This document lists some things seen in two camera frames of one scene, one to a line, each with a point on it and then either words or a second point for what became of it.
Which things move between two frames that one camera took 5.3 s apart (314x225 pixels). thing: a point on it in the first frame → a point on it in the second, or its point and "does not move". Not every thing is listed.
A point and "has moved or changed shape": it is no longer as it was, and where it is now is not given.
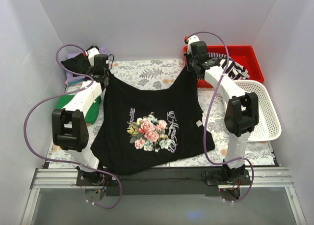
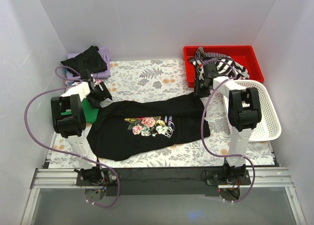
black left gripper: x=103 y=78 → x=98 y=97
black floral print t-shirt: x=138 y=129 has moved or changed shape
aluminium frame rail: x=66 y=178 does not move
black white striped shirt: x=234 y=70 does not move
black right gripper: x=194 y=65 → x=200 y=90
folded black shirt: x=79 y=64 does not move
